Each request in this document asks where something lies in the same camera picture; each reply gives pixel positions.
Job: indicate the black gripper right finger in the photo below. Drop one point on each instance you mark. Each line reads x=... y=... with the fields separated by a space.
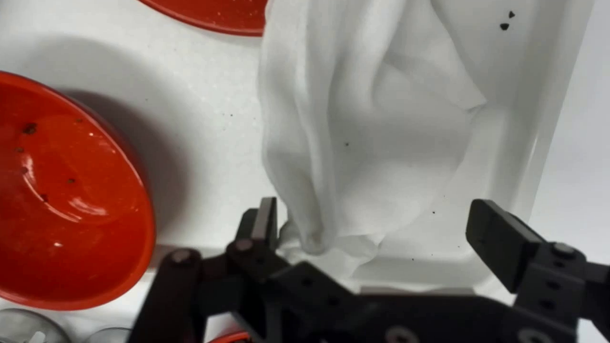
x=546 y=278

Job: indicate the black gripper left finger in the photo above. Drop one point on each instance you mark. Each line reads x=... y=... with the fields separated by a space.
x=210 y=286

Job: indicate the white tea towel red print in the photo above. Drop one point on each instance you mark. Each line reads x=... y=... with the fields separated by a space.
x=393 y=126

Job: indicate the red bowl with dark contents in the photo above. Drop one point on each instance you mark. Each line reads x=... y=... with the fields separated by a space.
x=231 y=337

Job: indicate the plain red bowl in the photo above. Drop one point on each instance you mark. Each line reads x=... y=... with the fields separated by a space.
x=63 y=191

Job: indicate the clear glass tealight holder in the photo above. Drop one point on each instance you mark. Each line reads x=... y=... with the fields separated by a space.
x=31 y=328

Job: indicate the white rectangular tray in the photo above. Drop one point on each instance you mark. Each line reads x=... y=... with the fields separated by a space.
x=202 y=95

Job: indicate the red dinner plate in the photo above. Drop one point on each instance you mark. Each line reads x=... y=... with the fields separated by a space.
x=216 y=15

